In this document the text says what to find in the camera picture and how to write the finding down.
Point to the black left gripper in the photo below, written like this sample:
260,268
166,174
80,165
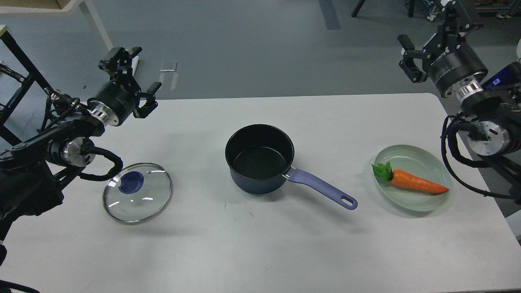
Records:
112,105

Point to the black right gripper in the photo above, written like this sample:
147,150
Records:
447,58

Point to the glass lid with blue knob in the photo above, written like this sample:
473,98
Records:
139,193

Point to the blue saucepan with handle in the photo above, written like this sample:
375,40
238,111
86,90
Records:
260,160

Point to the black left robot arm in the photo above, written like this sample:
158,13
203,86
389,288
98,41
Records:
35,172

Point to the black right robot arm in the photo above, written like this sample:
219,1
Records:
488,127

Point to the metal wheeled cart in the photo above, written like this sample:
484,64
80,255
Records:
500,9

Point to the light green oval plate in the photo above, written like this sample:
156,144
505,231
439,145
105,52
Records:
420,163

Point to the orange toy carrot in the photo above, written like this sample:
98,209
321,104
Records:
405,180

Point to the black metal rack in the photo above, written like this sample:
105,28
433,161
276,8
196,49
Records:
20,85

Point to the white table frame leg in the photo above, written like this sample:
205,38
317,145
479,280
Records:
58,9

